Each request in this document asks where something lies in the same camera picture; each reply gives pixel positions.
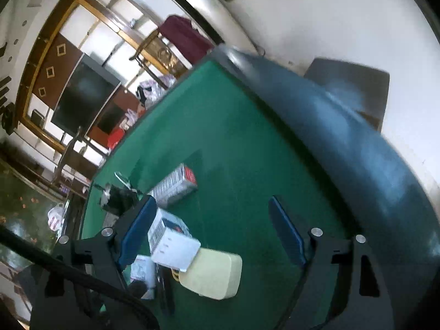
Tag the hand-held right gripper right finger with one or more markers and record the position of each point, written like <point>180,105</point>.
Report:
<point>285,233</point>

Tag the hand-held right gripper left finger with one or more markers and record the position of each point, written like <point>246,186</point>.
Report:
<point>137,230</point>

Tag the cream box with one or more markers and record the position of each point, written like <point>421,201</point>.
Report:
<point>213,275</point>

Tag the white box with barcode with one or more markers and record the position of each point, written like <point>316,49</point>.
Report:
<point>175,252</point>

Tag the clear plastic piece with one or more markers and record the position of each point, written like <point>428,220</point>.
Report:
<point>120,178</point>

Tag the dark box with red end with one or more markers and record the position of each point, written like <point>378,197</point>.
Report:
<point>175,184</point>

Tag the black bar with yellow end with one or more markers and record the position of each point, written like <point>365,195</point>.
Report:
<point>166,288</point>

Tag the white plastic bag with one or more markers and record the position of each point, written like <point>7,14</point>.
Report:
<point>56,215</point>

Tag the red bag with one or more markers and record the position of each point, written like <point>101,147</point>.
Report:
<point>115,137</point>

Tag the dark wooden chair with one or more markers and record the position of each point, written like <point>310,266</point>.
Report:
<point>68,158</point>

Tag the brown wooden cabinet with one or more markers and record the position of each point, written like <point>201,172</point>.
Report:
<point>110,113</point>

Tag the printed plastic bags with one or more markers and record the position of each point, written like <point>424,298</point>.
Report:
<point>153,87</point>

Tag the black television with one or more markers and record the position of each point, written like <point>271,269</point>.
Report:
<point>82,96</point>

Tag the grey chair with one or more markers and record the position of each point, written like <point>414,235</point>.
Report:
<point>354,86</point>

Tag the wooden chair with garment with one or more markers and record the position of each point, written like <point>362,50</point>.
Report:
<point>147,46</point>

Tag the brown panel with diamonds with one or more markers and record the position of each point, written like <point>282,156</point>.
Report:
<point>55,62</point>

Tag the maroon garment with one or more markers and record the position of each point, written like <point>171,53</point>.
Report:
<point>187,37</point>

